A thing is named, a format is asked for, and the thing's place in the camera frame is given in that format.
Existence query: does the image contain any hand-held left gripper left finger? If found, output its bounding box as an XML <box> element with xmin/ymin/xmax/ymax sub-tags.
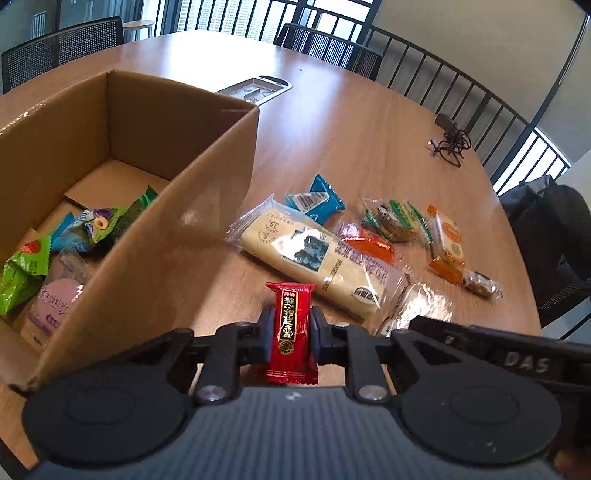
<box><xmin>111</xmin><ymin>305</ymin><xmax>278</xmax><ymax>406</ymax></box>

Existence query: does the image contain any purple round cake packet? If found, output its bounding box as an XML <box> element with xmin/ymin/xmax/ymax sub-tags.
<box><xmin>21</xmin><ymin>251</ymin><xmax>86</xmax><ymax>347</ymax></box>

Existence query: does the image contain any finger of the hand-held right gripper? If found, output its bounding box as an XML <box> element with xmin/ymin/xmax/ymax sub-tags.
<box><xmin>409</xmin><ymin>316</ymin><xmax>471</xmax><ymax>344</ymax></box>

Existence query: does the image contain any black charger with cable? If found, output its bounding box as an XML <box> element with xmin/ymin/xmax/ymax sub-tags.
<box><xmin>427</xmin><ymin>113</ymin><xmax>472</xmax><ymax>168</ymax></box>

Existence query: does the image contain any black mesh office chair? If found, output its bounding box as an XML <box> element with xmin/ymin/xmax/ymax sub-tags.
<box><xmin>1</xmin><ymin>16</ymin><xmax>125</xmax><ymax>95</ymax></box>
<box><xmin>273</xmin><ymin>22</ymin><xmax>384</xmax><ymax>81</ymax></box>
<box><xmin>538</xmin><ymin>254</ymin><xmax>591</xmax><ymax>329</ymax></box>

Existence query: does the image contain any light green packet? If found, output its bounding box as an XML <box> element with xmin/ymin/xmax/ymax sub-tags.
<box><xmin>0</xmin><ymin>234</ymin><xmax>52</xmax><ymax>316</ymax></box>

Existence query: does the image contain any person's right hand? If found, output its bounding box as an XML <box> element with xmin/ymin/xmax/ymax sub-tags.
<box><xmin>555</xmin><ymin>450</ymin><xmax>591</xmax><ymax>480</ymax></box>

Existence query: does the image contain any long white biscuit packet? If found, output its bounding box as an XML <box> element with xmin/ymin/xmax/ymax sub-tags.
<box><xmin>225</xmin><ymin>196</ymin><xmax>419</xmax><ymax>324</ymax></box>

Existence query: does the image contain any blue green nut packet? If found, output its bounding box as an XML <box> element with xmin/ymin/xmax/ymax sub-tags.
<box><xmin>50</xmin><ymin>185</ymin><xmax>158</xmax><ymax>254</ymax></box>

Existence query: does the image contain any clear packet white cake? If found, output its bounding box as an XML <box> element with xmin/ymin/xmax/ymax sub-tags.
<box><xmin>376</xmin><ymin>279</ymin><xmax>455</xmax><ymax>337</ymax></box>

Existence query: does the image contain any white round stool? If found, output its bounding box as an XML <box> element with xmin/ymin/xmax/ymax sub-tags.
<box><xmin>122</xmin><ymin>20</ymin><xmax>155</xmax><ymax>43</ymax></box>

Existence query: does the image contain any brown cardboard box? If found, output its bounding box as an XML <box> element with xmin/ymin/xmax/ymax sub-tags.
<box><xmin>0</xmin><ymin>69</ymin><xmax>260</xmax><ymax>393</ymax></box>

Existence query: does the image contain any green trimmed cracker packet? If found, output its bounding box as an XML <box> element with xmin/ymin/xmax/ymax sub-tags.
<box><xmin>360</xmin><ymin>198</ymin><xmax>432</xmax><ymax>244</ymax></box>

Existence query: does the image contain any black backpack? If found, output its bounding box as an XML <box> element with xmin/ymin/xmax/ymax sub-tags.
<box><xmin>499</xmin><ymin>175</ymin><xmax>591</xmax><ymax>324</ymax></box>

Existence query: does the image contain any clear packet brown cake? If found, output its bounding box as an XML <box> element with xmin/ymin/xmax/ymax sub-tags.
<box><xmin>462</xmin><ymin>270</ymin><xmax>504</xmax><ymax>298</ymax></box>

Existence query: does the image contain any silver table cable port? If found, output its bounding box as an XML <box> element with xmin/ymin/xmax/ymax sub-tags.
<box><xmin>217</xmin><ymin>75</ymin><xmax>293</xmax><ymax>107</ymax></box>

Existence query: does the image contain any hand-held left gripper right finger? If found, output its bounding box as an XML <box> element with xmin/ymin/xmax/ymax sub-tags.
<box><xmin>308</xmin><ymin>305</ymin><xmax>467</xmax><ymax>403</ymax></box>

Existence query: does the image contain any red packet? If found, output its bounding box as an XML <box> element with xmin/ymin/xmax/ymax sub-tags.
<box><xmin>264</xmin><ymin>281</ymin><xmax>319</xmax><ymax>385</ymax></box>

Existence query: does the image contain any black metal railing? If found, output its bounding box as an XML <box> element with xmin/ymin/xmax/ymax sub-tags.
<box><xmin>157</xmin><ymin>0</ymin><xmax>573</xmax><ymax>197</ymax></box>

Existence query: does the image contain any orange white biscuit packet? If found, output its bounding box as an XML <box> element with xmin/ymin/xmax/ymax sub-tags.
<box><xmin>426</xmin><ymin>204</ymin><xmax>466</xmax><ymax>286</ymax></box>

